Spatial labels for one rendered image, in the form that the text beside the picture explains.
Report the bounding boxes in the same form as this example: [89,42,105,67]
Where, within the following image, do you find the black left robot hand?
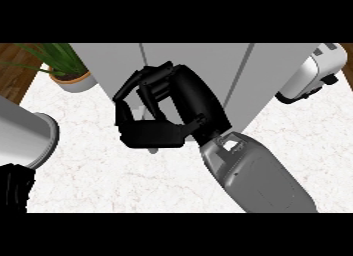
[0,162,38,214]

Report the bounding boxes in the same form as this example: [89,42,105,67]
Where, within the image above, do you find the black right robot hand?
[111,60,234,150]

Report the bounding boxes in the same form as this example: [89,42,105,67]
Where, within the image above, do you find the grey cabinet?
[69,42,258,141]

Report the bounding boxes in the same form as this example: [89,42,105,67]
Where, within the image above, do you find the grey cabinet door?
[222,42,324,135]

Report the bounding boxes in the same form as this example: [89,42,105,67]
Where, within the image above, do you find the green potted plant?
[0,42,100,94]

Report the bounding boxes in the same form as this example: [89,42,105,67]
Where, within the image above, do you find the white toaster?
[274,42,349,105]

